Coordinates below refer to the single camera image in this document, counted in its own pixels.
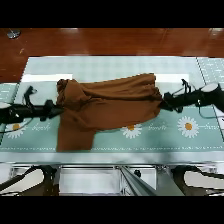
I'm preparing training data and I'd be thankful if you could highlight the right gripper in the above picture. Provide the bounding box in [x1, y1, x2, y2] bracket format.
[159, 92, 184, 113]

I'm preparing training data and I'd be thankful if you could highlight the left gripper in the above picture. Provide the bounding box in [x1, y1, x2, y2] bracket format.
[39, 99, 65, 122]

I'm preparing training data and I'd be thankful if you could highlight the brown shirt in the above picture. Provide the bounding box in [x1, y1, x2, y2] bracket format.
[55, 72, 164, 153]

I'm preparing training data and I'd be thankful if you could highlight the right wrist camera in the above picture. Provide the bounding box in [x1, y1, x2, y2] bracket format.
[179, 78, 195, 98]

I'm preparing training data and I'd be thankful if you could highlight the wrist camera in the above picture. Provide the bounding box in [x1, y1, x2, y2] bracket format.
[22, 85, 39, 108]
[179, 78, 195, 98]

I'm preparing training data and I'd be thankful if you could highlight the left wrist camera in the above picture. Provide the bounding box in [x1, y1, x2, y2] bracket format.
[22, 85, 39, 108]

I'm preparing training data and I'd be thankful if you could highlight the black cable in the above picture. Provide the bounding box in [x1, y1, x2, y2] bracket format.
[197, 103, 224, 136]
[0, 117, 36, 135]

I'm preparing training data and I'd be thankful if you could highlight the silver frame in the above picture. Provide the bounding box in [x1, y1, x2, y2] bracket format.
[0, 151, 224, 197]

